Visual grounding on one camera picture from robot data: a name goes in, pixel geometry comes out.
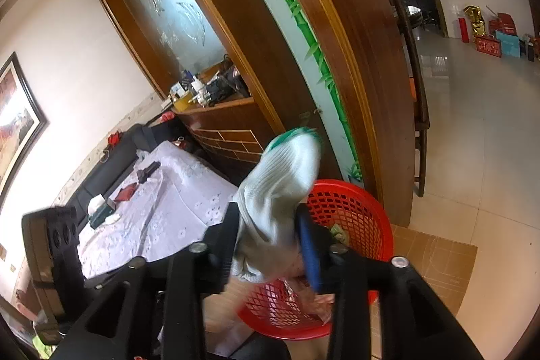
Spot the bamboo painted glass panel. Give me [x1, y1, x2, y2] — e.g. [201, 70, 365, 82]
[211, 0, 368, 184]

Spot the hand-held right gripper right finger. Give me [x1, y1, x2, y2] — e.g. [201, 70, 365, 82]
[295, 204, 484, 360]

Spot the framed horse painting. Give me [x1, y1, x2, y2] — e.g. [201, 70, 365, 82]
[0, 52, 50, 209]

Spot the green plush cloth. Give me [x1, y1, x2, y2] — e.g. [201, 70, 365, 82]
[330, 224, 351, 246]

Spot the black leather sofa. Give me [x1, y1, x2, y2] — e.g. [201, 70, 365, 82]
[55, 123, 190, 226]

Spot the wooden sideboard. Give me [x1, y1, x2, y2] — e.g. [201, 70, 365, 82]
[171, 96, 279, 184]

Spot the red gift bag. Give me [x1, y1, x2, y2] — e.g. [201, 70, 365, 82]
[489, 12, 517, 36]

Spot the red plastic basket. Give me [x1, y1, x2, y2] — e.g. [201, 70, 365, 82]
[237, 179, 394, 340]

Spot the brown armchair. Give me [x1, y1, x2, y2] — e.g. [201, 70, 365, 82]
[21, 212, 85, 323]

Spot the red pouch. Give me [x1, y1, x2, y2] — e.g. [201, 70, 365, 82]
[116, 183, 140, 202]

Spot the red gift box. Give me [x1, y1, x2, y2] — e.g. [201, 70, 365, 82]
[476, 36, 503, 58]

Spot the black shopping bag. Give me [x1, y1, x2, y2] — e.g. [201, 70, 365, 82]
[141, 116, 188, 147]

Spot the wooden arched partition frame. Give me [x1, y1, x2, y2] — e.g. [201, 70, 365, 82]
[253, 0, 418, 228]

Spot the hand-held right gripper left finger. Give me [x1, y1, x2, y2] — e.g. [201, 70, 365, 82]
[50, 202, 241, 360]

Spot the teal gift bag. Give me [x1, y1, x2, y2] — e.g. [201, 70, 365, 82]
[495, 30, 521, 58]

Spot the white squeeze bottle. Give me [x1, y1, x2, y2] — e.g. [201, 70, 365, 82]
[192, 77, 207, 105]

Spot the green tissue box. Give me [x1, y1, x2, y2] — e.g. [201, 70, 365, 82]
[87, 195, 118, 229]

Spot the dark round table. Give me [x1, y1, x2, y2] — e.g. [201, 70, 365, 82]
[405, 3, 439, 32]

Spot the brown cardboard sheet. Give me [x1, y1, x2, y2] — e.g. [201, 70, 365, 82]
[202, 225, 478, 344]

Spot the dark wooden chair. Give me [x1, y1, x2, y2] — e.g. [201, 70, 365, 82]
[386, 0, 431, 198]

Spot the gold gift bag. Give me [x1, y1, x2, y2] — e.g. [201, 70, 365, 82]
[464, 6, 486, 37]

